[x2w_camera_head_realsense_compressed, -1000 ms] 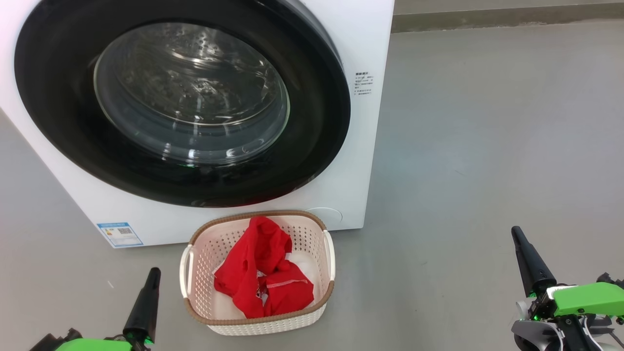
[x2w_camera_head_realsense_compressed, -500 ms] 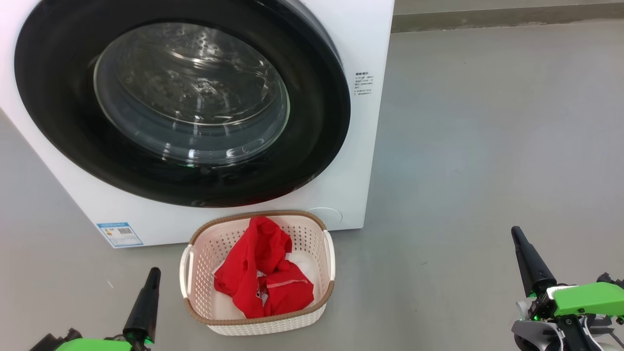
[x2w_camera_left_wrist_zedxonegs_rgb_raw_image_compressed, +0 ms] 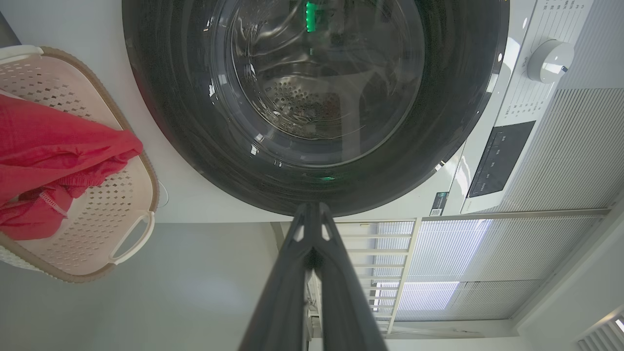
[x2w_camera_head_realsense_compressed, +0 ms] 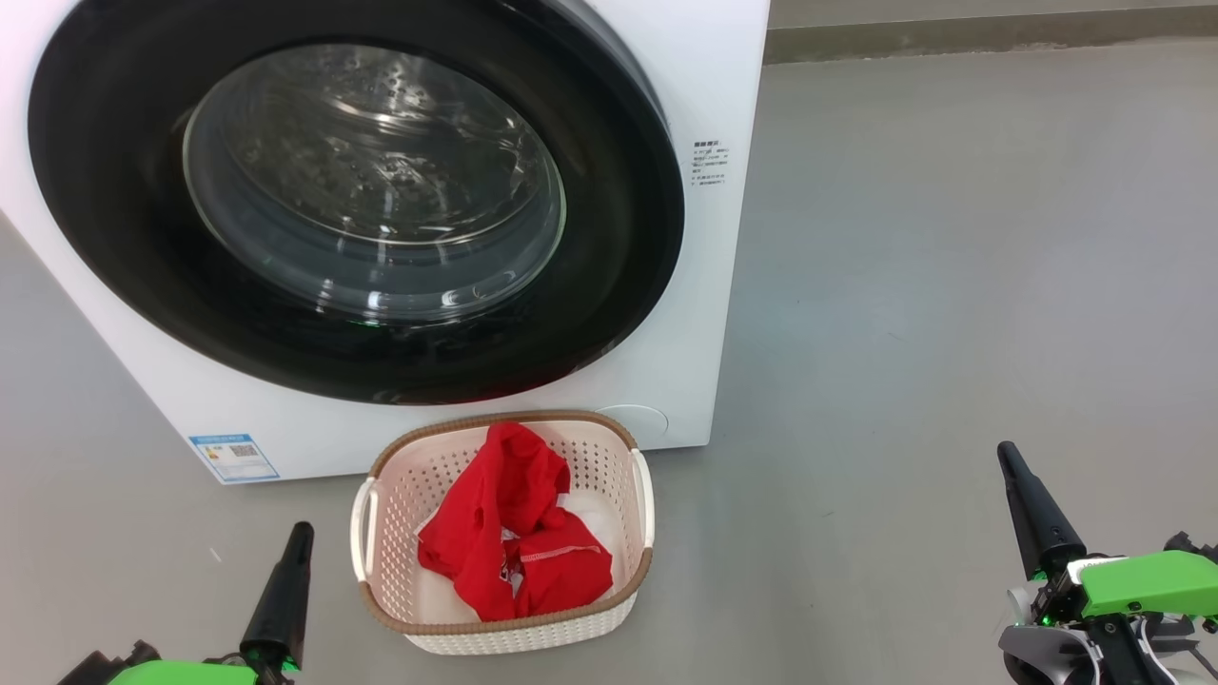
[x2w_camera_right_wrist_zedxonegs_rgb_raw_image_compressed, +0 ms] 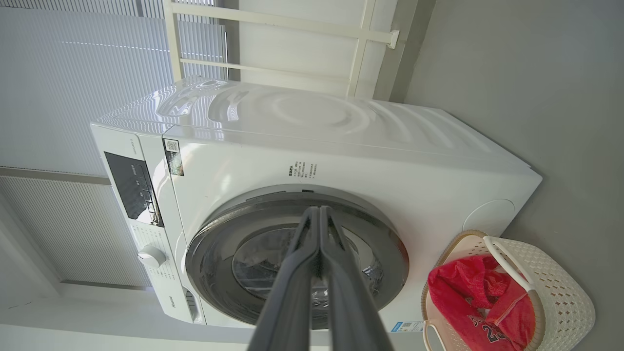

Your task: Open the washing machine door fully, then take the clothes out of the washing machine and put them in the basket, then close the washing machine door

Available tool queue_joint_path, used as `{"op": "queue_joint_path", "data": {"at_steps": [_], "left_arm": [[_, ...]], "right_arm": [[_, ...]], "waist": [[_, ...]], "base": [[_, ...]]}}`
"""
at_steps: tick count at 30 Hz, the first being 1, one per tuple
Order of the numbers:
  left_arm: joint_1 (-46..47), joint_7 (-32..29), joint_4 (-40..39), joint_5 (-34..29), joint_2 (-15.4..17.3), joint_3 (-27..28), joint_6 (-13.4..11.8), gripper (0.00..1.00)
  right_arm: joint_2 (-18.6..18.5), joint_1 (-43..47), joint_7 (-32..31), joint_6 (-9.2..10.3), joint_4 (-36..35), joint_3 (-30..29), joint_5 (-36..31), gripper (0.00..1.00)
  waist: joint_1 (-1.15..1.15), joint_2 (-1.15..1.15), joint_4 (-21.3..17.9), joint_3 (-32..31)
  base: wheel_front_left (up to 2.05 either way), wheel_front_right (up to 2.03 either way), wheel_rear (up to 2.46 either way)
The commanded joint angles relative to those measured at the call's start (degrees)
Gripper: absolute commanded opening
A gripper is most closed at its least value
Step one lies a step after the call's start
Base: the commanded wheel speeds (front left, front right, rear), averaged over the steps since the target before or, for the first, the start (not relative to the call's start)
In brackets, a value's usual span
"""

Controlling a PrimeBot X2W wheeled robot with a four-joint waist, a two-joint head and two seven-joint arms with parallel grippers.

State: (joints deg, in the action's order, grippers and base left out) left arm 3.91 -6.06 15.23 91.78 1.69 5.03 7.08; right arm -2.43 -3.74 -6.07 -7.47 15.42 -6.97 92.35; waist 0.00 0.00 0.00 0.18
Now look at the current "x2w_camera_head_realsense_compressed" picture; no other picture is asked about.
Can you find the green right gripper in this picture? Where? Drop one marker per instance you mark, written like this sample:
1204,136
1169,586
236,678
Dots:
1151,582

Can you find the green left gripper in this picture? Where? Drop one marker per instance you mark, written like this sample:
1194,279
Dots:
190,674

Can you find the red garment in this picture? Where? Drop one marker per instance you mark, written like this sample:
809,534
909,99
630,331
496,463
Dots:
514,533

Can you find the black round glass washer door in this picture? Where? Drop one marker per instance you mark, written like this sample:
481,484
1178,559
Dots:
124,190

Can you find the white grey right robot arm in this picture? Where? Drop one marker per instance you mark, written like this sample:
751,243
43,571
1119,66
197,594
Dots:
1047,656

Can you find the cream basket with brown rim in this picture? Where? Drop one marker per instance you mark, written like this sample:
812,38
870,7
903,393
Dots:
400,495

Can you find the white front-load washing machine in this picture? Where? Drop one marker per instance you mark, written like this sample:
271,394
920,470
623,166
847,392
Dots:
704,333

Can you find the blue energy label sticker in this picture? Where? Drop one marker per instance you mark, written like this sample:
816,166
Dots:
233,458

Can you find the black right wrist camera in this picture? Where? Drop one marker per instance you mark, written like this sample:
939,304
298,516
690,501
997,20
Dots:
1194,546

